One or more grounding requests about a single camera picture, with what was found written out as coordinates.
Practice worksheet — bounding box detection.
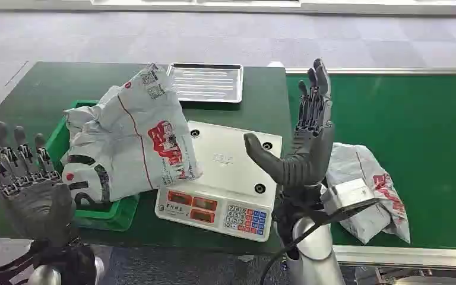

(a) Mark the small grey parcel bag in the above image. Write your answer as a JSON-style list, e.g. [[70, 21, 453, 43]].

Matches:
[[324, 142, 411, 245]]

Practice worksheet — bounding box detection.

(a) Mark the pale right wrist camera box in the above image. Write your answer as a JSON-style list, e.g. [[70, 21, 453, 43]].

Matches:
[[321, 178, 380, 216]]

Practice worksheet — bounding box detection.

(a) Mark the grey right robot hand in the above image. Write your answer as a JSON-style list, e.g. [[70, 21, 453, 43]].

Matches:
[[243, 58, 335, 191]]

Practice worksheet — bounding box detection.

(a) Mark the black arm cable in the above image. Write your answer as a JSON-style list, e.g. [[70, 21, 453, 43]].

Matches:
[[259, 198, 380, 285]]

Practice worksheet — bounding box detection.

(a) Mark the green plastic crate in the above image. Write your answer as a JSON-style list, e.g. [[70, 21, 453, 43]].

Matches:
[[43, 99, 141, 232]]

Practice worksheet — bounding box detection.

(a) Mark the white electronic scale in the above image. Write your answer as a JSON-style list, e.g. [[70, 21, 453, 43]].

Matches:
[[154, 121, 283, 243]]

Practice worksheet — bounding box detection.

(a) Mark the large grey parcel bag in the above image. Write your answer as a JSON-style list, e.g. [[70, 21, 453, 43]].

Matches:
[[60, 63, 204, 204]]

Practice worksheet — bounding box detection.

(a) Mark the green conveyor belt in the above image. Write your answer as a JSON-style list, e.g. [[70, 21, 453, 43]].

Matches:
[[286, 67, 456, 271]]

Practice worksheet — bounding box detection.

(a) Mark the steel tray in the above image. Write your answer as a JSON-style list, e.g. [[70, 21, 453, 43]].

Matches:
[[166, 62, 245, 104]]

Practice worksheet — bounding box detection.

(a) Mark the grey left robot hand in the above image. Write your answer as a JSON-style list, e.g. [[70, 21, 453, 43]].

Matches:
[[0, 121, 77, 246]]

